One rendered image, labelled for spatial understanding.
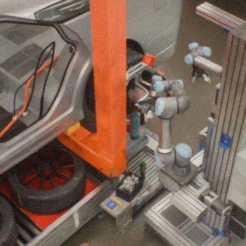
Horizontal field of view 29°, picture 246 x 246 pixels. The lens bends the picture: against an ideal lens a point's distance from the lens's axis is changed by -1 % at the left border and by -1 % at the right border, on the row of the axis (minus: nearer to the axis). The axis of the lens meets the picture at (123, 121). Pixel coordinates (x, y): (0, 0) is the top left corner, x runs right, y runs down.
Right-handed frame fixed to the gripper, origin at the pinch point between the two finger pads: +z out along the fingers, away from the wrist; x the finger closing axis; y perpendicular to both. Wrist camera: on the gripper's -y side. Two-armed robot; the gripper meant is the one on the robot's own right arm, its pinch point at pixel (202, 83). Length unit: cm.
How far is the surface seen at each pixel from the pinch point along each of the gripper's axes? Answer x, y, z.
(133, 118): -54, 33, 17
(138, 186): -33, 75, 55
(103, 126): -39, 87, -6
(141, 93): -47, 22, -1
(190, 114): -68, -83, 74
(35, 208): -103, 126, 53
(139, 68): -44, 19, -23
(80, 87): -74, 61, -25
